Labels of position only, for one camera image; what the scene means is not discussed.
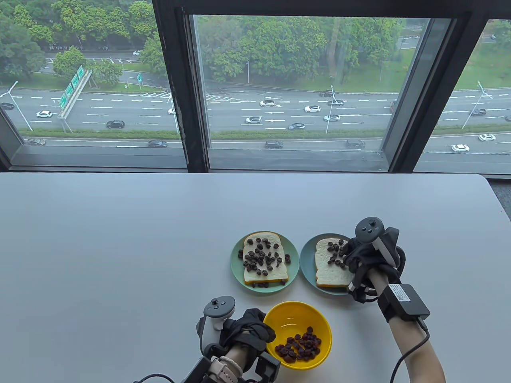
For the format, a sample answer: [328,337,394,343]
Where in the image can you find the person's right hand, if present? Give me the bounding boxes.
[341,237,406,304]

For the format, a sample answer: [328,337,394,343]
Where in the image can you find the person's left hand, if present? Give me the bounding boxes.
[218,308,277,361]

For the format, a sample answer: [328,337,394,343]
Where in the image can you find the white toast slice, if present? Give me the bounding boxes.
[243,232,289,286]
[315,238,357,288]

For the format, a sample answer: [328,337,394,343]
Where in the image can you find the yellow bowl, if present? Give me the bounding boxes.
[263,301,333,371]

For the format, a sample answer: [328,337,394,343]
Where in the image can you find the heap of dried cranberries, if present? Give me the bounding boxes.
[274,326,322,364]

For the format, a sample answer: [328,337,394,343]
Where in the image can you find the person's right forearm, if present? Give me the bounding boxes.
[366,268,446,383]

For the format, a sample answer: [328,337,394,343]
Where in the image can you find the person's left forearm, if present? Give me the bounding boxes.
[227,342,253,364]

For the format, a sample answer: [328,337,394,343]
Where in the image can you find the beige wrist watch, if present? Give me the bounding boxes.
[210,356,242,383]

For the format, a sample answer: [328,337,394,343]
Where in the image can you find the blue round plate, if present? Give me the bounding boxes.
[299,233,360,296]

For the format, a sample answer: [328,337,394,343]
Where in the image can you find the green round plate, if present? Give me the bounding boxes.
[230,231,299,295]

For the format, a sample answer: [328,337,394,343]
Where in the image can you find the black box with white label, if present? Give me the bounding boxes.
[378,283,431,323]
[182,356,212,383]

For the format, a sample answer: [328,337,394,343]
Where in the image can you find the green road sign gantry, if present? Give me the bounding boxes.
[58,65,93,120]

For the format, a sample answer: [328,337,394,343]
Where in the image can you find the grey motion controller with strap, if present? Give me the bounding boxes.
[355,217,400,265]
[196,295,237,353]

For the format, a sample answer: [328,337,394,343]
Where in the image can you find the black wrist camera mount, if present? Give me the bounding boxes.
[347,274,379,304]
[255,351,281,383]

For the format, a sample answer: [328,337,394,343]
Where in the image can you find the black cable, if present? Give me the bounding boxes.
[389,315,432,383]
[134,373,176,383]

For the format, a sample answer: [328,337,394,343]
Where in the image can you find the white street lamp post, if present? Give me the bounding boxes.
[462,81,493,129]
[0,81,33,132]
[325,85,338,134]

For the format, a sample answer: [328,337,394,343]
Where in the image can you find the dark window frame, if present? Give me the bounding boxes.
[0,0,511,176]

